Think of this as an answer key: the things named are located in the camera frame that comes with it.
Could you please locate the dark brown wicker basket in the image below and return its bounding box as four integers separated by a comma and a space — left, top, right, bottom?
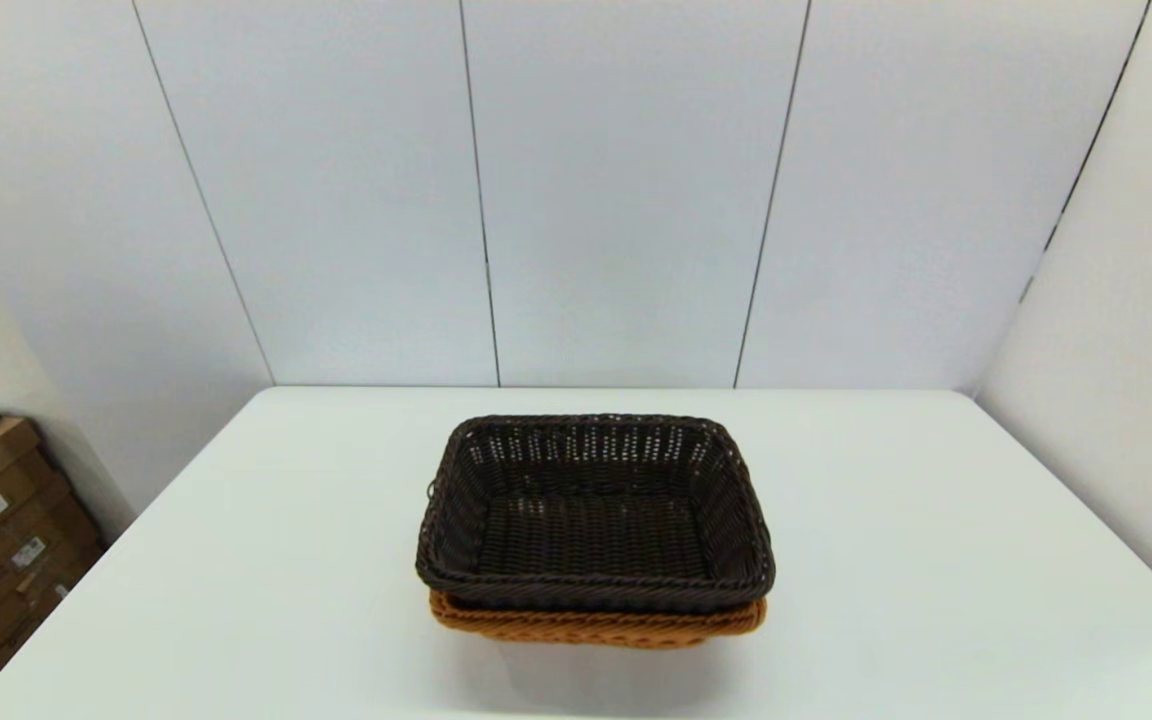
415, 413, 776, 614

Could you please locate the orange wicker basket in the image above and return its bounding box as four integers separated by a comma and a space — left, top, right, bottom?
427, 588, 769, 650

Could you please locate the labelled brown cardboard box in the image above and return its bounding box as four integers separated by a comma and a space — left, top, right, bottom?
0, 455, 72, 576
0, 500, 105, 621
0, 550, 102, 669

